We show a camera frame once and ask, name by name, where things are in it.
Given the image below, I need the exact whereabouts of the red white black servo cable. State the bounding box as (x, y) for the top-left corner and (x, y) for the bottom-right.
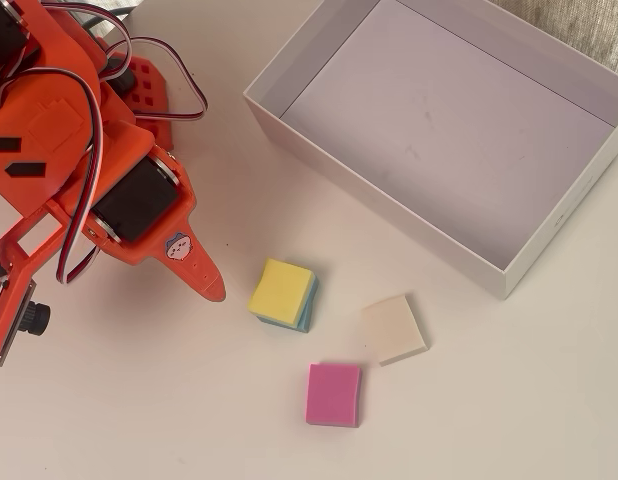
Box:
(56, 69), (108, 285)
(38, 0), (209, 124)

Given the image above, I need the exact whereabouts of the orange-mounted wrist camera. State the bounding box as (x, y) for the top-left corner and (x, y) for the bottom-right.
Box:
(0, 197), (75, 372)

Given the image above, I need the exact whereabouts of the yellow foam cuboid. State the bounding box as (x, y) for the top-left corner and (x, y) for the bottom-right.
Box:
(247, 258), (314, 319)

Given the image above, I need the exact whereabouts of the pink foam cuboid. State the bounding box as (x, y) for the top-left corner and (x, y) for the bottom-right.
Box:
(304, 362), (364, 429)

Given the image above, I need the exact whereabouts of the white foam cuboid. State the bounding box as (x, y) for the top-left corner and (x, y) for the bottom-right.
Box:
(357, 294), (431, 367)

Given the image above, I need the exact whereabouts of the white cardboard box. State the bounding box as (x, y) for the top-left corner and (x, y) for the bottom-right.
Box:
(242, 0), (618, 301)

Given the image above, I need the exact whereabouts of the beige woven curtain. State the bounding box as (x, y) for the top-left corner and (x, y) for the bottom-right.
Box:
(481, 0), (618, 81)

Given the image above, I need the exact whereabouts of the orange gripper black motor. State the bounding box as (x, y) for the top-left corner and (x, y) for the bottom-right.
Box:
(88, 144), (226, 303)

